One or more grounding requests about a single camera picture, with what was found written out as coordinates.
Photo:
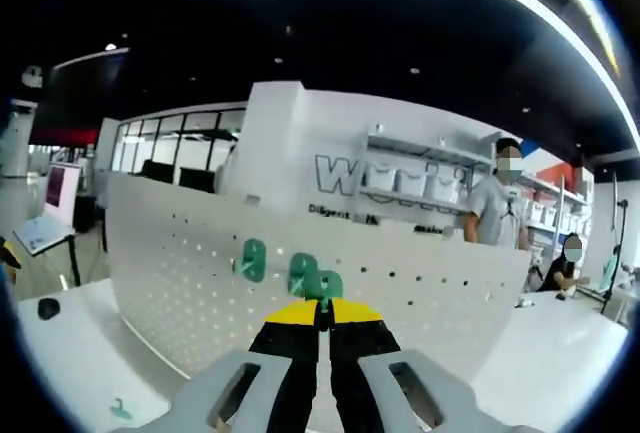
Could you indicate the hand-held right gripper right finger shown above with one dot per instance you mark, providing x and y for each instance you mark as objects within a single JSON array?
[{"x": 400, "y": 393}]

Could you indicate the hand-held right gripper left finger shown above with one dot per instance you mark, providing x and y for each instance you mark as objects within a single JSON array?
[{"x": 240, "y": 393}]

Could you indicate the green hook assembly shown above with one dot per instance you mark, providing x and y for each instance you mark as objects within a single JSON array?
[
  {"x": 121, "y": 410},
  {"x": 252, "y": 258},
  {"x": 330, "y": 283},
  {"x": 300, "y": 265}
]

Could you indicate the white perforated mounting plate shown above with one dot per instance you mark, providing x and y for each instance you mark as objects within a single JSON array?
[{"x": 175, "y": 253}]

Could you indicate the tilted white stand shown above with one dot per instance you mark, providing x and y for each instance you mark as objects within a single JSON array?
[{"x": 40, "y": 235}]

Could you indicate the black oval object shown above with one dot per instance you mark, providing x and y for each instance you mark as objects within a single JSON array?
[{"x": 48, "y": 309}]

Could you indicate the pink sign board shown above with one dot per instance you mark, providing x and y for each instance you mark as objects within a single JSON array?
[{"x": 60, "y": 188}]

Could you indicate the black desk monitor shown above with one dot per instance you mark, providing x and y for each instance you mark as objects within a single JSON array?
[
  {"x": 159, "y": 171},
  {"x": 197, "y": 179}
]

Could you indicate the white ceiling device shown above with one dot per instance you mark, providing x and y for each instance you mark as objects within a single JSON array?
[{"x": 32, "y": 75}]

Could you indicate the white storage bin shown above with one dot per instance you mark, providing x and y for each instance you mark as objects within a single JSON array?
[
  {"x": 412, "y": 184},
  {"x": 381, "y": 182},
  {"x": 445, "y": 188}
]

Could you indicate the shelf with white bins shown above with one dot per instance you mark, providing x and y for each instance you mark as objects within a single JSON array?
[{"x": 550, "y": 213}]

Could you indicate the grey metal shelf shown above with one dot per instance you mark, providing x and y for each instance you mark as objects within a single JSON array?
[{"x": 415, "y": 150}]

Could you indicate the black floor stand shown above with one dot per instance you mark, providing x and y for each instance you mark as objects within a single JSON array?
[{"x": 620, "y": 248}]

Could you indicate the black wall screen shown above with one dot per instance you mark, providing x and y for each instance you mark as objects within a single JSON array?
[{"x": 75, "y": 98}]

